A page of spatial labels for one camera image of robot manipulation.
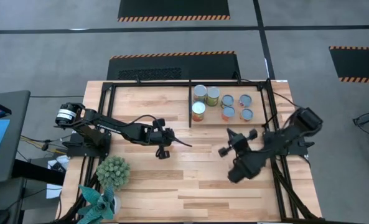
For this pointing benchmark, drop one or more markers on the small can red label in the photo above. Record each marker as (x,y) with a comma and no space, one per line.
(245,100)

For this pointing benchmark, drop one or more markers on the small can yellow label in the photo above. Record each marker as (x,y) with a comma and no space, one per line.
(247,114)

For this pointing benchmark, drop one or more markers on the white plant pot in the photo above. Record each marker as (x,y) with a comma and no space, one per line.
(117,205)

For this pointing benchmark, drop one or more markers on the small can pale label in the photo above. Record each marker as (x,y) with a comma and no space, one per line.
(227,100)

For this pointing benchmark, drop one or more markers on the small can orange label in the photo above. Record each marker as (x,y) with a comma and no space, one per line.
(228,111)

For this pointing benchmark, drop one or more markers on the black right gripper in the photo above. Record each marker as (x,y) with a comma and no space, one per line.
(239,144)

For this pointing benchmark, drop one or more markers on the large can green blue label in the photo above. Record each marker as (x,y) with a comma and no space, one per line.
(200,92)

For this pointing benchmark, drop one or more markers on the black mat hazard stripe edge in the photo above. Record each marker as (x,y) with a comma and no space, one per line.
(171,7)
(358,63)
(203,67)

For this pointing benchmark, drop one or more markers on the teal leaf plant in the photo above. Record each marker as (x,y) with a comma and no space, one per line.
(97,205)

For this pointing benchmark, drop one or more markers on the green succulent plant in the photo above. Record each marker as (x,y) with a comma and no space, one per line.
(113,172)

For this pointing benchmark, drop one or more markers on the large can yellow-green label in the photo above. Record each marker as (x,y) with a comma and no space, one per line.
(213,93)

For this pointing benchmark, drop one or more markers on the white paper sheet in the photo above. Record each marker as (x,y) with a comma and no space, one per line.
(54,191)

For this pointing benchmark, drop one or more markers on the black shelf side bar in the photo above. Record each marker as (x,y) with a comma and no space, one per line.
(190,105)

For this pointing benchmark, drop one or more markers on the large can orange label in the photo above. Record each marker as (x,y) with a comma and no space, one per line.
(198,109)

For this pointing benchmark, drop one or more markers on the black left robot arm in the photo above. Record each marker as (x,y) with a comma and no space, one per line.
(109,126)

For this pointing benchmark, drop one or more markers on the black aluminium station frame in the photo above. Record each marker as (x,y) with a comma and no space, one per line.
(140,83)

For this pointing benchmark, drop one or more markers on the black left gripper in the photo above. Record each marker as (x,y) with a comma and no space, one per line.
(162,137)

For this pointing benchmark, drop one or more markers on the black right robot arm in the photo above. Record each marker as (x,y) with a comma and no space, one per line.
(255,161)

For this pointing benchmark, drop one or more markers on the black metal frame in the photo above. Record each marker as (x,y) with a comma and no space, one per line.
(213,116)

